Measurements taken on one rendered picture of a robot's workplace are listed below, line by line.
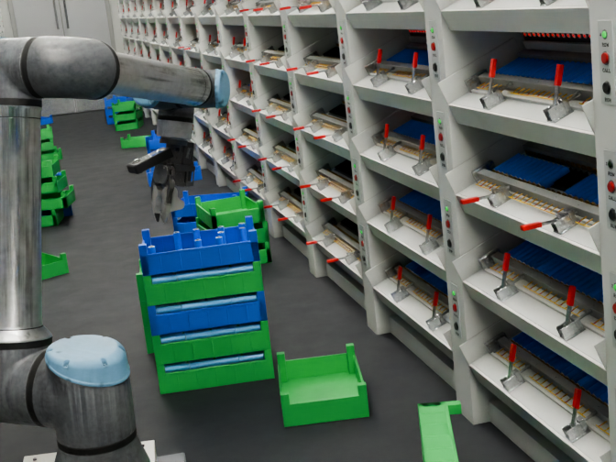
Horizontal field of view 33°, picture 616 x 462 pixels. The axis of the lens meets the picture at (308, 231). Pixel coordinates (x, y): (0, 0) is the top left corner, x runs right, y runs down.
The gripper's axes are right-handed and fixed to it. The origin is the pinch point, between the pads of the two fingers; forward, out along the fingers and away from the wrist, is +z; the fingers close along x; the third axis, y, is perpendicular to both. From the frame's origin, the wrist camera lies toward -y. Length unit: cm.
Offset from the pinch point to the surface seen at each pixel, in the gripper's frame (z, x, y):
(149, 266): 12.4, -2.2, -2.5
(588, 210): -15, -124, 13
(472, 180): -18, -79, 31
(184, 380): 41.9, -4.5, 9.5
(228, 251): 6.8, -12.3, 14.1
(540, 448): 34, -102, 35
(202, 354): 34.4, -7.2, 12.3
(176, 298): 20.1, -4.9, 4.5
